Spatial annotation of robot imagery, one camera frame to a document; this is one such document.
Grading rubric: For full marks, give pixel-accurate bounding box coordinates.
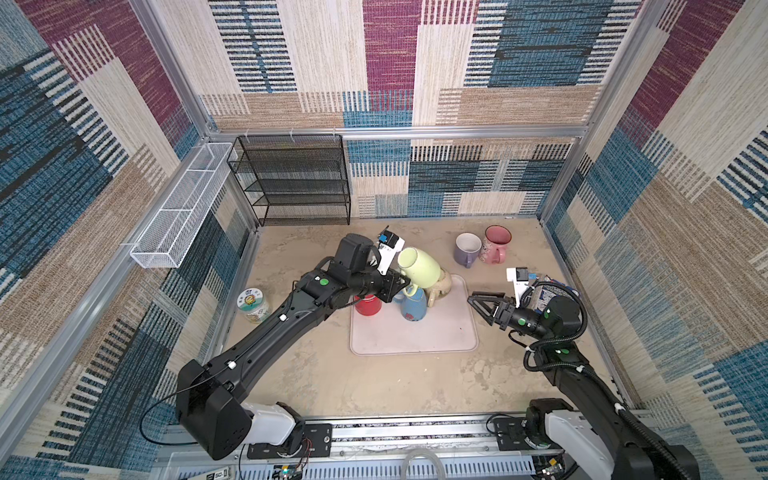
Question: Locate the green mug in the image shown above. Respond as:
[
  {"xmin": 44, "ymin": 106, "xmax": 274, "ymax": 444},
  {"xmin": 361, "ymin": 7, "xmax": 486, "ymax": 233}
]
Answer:
[{"xmin": 397, "ymin": 247, "xmax": 442, "ymax": 289}]

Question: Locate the pink patterned mug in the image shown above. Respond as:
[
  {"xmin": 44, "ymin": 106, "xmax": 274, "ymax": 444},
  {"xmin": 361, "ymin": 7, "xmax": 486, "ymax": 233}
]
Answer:
[{"xmin": 480, "ymin": 225, "xmax": 512, "ymax": 265}]

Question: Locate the beige ceramic teapot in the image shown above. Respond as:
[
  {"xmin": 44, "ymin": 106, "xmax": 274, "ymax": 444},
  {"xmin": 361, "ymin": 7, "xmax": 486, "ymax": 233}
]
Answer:
[{"xmin": 425, "ymin": 269, "xmax": 452, "ymax": 308}]

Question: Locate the purple mug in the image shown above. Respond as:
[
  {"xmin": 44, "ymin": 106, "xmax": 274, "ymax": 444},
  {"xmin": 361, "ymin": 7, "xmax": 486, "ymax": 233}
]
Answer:
[{"xmin": 453, "ymin": 232, "xmax": 483, "ymax": 269}]

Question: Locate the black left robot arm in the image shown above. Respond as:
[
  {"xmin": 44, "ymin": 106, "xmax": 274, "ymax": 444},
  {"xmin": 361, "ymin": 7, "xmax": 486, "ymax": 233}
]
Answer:
[{"xmin": 175, "ymin": 230, "xmax": 410, "ymax": 460}]

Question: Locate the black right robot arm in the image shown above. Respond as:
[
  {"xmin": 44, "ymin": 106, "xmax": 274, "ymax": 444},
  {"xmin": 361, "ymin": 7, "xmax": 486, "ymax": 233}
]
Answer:
[{"xmin": 467, "ymin": 290, "xmax": 701, "ymax": 479}]

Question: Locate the red mug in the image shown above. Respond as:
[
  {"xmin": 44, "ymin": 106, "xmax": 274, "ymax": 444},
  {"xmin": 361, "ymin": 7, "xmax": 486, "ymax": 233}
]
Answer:
[{"xmin": 353, "ymin": 294, "xmax": 383, "ymax": 316}]

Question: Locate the blue polka dot mug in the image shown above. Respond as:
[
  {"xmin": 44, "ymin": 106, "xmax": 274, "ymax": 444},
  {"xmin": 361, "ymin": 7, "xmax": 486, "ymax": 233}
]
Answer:
[{"xmin": 394, "ymin": 285, "xmax": 428, "ymax": 322}]

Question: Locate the white plastic tray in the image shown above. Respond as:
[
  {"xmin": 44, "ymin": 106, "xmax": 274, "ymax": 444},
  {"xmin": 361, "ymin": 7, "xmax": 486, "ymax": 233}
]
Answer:
[{"xmin": 350, "ymin": 274, "xmax": 478, "ymax": 356}]

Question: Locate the small labelled jar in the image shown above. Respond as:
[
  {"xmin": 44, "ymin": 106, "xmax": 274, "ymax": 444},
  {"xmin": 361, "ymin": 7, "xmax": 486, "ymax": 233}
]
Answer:
[{"xmin": 237, "ymin": 288, "xmax": 272, "ymax": 324}]

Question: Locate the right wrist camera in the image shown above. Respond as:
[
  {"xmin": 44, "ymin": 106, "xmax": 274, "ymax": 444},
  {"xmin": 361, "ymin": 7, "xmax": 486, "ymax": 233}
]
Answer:
[{"xmin": 506, "ymin": 267, "xmax": 536, "ymax": 307}]

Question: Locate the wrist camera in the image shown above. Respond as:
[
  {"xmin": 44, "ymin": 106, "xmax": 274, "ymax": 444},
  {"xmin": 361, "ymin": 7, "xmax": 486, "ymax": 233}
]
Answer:
[
  {"xmin": 375, "ymin": 227, "xmax": 405, "ymax": 275},
  {"xmin": 506, "ymin": 267, "xmax": 536, "ymax": 307}
]

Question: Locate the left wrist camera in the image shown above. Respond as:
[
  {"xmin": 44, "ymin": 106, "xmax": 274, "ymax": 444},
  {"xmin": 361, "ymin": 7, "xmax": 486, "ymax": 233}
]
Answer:
[{"xmin": 375, "ymin": 227, "xmax": 405, "ymax": 275}]

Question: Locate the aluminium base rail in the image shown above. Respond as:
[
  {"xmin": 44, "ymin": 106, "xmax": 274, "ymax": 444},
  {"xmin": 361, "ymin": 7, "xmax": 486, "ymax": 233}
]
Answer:
[{"xmin": 149, "ymin": 410, "xmax": 667, "ymax": 480}]

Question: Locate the black wire mesh shelf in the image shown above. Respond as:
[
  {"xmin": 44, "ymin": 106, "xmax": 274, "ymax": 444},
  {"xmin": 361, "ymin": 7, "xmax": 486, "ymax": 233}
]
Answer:
[{"xmin": 229, "ymin": 134, "xmax": 351, "ymax": 227}]

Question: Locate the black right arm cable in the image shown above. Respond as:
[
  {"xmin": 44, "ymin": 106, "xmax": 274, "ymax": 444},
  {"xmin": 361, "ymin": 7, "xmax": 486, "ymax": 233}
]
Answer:
[{"xmin": 508, "ymin": 280, "xmax": 691, "ymax": 480}]

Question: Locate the white wire mesh basket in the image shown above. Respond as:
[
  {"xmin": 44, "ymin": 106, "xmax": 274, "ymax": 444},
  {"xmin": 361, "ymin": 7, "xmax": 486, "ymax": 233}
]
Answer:
[{"xmin": 130, "ymin": 143, "xmax": 234, "ymax": 269}]

